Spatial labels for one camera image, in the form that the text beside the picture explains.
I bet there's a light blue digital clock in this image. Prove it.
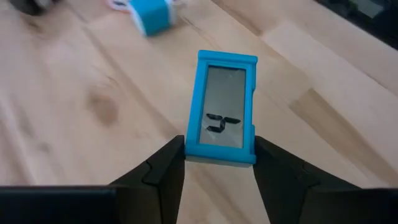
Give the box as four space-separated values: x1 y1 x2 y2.
184 49 259 166

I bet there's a blue white plug charger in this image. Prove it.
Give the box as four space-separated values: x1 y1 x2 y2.
126 0 178 37

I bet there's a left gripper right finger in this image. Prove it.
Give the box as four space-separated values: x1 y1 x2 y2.
252 136 364 224

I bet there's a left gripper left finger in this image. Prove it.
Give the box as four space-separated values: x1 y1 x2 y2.
108 134 187 224

